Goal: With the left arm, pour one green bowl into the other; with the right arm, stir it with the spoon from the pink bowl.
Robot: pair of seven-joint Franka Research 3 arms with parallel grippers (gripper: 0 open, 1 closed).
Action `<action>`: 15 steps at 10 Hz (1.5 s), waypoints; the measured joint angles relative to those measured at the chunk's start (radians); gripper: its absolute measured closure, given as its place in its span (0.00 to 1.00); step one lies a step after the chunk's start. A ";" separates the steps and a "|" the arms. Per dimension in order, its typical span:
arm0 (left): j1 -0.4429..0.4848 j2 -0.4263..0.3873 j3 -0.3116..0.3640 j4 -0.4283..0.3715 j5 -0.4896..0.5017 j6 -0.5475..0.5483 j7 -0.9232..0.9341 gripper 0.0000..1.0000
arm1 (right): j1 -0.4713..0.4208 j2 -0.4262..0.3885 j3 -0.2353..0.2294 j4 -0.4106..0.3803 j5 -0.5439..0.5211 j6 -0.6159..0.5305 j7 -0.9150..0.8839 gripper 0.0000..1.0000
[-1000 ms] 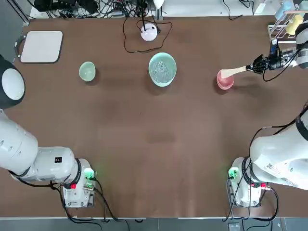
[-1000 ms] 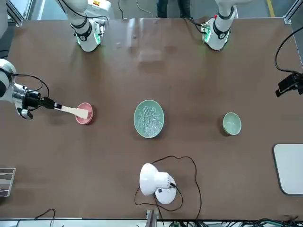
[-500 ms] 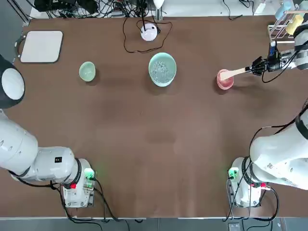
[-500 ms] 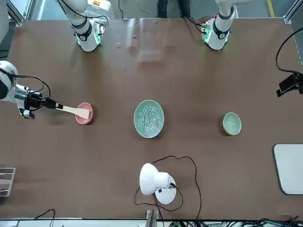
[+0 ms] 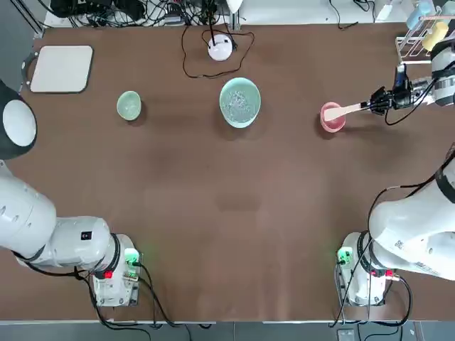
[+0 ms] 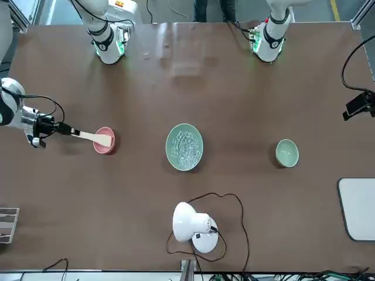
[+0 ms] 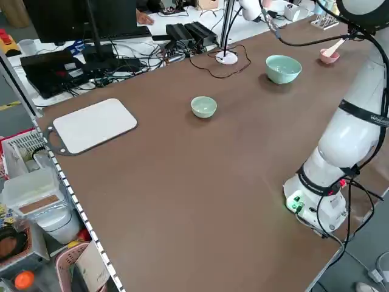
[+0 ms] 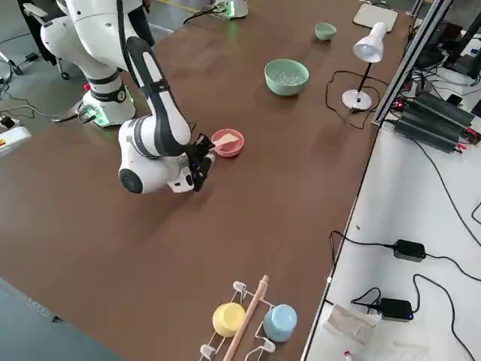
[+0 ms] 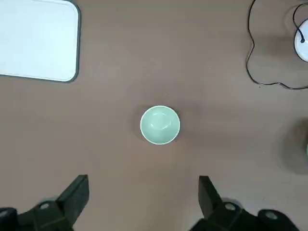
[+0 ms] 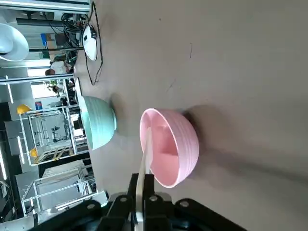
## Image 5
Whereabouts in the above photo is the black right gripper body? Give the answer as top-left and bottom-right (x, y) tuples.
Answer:
(391, 87), (413, 109)

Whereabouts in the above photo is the small green bowl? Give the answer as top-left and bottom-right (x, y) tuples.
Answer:
(116, 90), (142, 121)

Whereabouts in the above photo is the pink bowl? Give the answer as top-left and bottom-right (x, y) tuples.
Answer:
(319, 102), (347, 134)

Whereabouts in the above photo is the large green bowl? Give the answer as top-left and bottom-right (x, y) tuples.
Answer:
(218, 77), (263, 129)

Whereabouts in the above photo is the yellow cup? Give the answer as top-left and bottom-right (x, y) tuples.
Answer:
(422, 21), (448, 50)

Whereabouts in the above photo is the blue cup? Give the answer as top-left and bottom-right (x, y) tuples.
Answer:
(407, 0), (437, 29)

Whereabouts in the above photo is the white grey-rimmed cutting board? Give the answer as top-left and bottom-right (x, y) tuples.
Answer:
(21, 45), (94, 94)

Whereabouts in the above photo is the white wire cup rack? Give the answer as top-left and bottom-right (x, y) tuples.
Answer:
(394, 13), (455, 65)

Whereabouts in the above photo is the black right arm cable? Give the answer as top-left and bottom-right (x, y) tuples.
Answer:
(365, 95), (455, 256)

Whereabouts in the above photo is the black base power cable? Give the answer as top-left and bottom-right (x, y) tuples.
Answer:
(73, 264), (218, 341)
(326, 276), (415, 330)

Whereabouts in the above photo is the black lamp cable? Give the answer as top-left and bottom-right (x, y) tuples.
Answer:
(181, 21), (255, 79)

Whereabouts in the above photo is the aluminium frame rail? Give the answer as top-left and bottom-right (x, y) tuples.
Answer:
(9, 0), (46, 38)

